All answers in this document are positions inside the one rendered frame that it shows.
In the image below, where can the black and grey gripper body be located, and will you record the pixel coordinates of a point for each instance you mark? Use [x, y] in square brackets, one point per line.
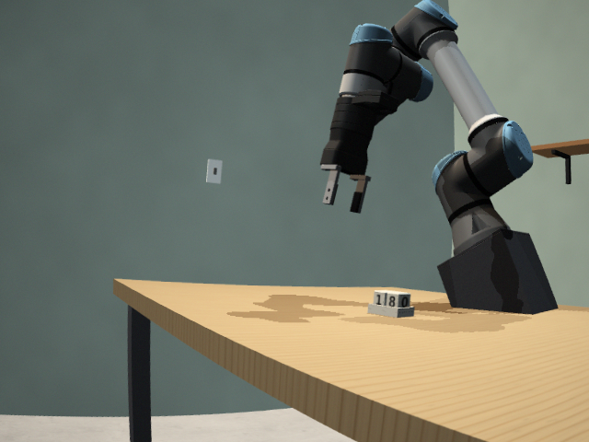
[361, 99]

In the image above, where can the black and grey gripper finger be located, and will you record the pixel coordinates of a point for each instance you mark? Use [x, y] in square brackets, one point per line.
[358, 197]
[332, 184]

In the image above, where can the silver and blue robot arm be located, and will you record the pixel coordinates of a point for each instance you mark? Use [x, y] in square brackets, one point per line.
[500, 152]

